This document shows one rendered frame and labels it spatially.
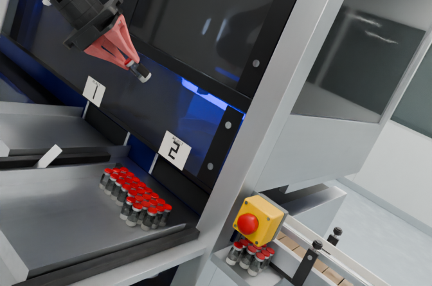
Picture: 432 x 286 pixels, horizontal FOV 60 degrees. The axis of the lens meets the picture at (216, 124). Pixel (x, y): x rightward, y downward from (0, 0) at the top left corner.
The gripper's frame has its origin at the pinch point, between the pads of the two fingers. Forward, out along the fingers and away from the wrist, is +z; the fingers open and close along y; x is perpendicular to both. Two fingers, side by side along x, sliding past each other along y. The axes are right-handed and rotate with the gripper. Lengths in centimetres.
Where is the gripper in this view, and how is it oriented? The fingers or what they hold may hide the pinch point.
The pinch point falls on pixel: (130, 61)
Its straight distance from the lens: 65.8
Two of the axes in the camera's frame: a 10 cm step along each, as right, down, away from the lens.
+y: 8.2, -4.8, -3.2
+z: 5.7, 6.6, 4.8
